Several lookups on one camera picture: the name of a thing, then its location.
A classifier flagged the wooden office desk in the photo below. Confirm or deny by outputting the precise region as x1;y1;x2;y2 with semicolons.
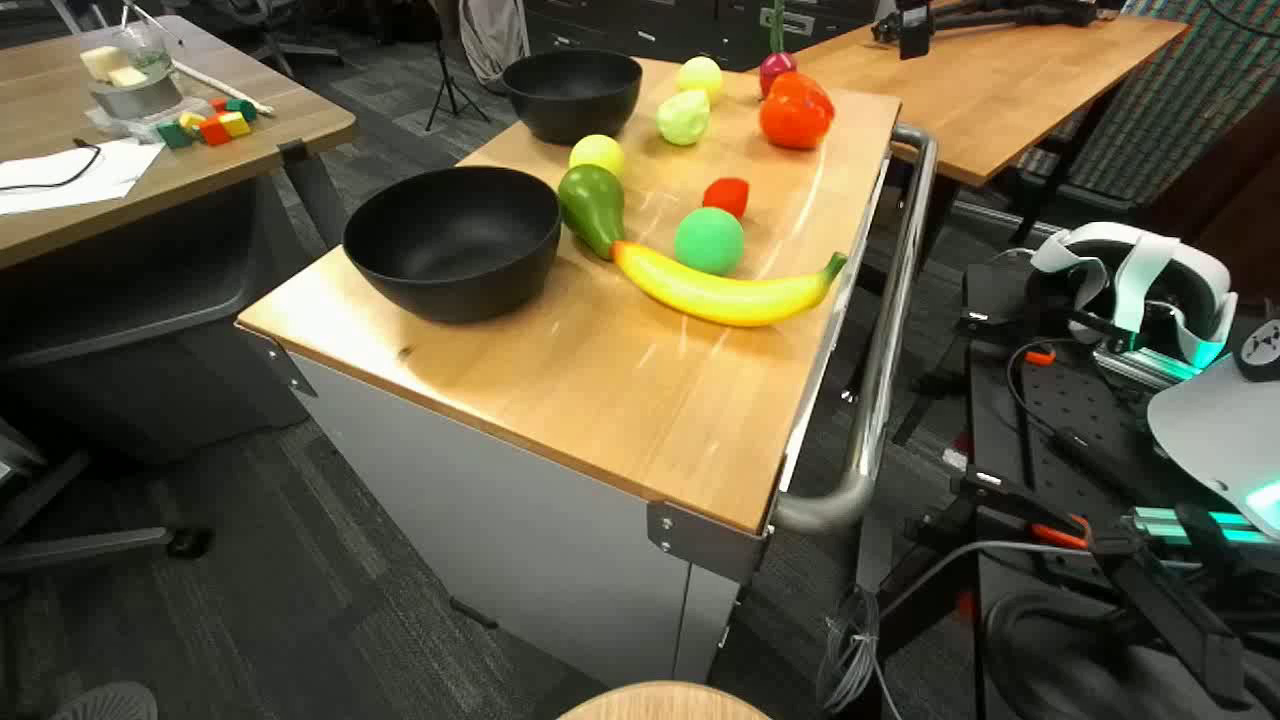
0;14;361;471

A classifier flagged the round wooden stool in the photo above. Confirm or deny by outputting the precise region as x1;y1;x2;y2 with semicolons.
557;678;778;720

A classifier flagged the striped grey fabric panel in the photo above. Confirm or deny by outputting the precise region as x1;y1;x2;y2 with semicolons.
1063;0;1280;248

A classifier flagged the wooden desk with dark legs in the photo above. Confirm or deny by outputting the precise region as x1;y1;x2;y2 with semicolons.
793;9;1191;255

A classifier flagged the office chair base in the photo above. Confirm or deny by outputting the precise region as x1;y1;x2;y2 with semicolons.
0;418;215;580

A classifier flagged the orange handled clamp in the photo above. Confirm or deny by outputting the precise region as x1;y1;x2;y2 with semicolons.
932;444;1101;554

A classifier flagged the green plush ball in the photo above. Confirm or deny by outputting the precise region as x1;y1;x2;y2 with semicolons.
667;206;749;282

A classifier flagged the thin black cable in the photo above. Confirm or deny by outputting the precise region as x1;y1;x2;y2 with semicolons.
0;140;110;196

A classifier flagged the grey cable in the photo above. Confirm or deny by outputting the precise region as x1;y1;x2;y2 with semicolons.
815;535;1111;716

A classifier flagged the clear plastic container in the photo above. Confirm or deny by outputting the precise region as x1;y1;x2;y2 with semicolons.
78;22;186;123

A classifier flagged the white cart with wooden top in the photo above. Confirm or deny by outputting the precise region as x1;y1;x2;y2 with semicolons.
234;54;942;690

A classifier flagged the red radish with green stem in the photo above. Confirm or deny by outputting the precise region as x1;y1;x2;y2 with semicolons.
756;0;799;98

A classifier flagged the grey rounded device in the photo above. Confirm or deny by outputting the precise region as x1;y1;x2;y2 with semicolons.
1145;351;1280;542

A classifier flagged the large black bowl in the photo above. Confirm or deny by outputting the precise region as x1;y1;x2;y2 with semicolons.
340;164;566;328

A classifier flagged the small red plush strawberry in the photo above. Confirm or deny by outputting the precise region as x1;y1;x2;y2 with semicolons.
699;171;751;219

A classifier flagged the dark green plush pear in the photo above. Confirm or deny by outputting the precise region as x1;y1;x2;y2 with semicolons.
557;159;631;263

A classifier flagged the grey round object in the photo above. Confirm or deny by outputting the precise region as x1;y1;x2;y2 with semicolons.
48;680;166;720

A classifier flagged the white VR headset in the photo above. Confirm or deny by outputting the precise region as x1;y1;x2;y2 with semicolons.
1027;218;1241;394

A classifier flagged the dark cabinet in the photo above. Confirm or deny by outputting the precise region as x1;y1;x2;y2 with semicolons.
524;0;885;71

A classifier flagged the round black controller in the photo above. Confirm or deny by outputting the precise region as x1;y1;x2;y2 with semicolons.
1231;317;1280;383

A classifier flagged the grey hanging cloth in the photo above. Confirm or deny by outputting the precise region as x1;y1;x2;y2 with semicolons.
457;0;538;87

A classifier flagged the metal cart handle rail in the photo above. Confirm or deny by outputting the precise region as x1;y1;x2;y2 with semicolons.
769;123;942;542

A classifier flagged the light green lumpy plush fruit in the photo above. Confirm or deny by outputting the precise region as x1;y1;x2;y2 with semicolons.
651;87;715;153

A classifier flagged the white paper sheet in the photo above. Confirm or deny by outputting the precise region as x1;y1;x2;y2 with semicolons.
0;138;167;219

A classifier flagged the black device on desk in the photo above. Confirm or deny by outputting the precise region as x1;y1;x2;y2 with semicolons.
870;0;1105;61

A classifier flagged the yellow plush banana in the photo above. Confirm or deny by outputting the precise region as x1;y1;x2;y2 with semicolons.
610;236;854;334

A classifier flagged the black breadboard table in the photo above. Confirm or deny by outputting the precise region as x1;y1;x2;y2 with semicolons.
854;243;1280;720

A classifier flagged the yellow-green plush ball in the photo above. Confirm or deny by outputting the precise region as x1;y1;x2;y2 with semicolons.
673;54;728;103

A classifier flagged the red-orange plush pepper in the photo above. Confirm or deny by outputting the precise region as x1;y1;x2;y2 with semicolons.
756;69;841;156

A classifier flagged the white stick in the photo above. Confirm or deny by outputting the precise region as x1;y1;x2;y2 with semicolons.
167;55;282;121

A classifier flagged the small black bowl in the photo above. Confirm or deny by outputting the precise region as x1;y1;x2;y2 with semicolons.
499;48;650;150

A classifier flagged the black tripod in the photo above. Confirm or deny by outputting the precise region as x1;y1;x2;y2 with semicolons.
420;0;497;138

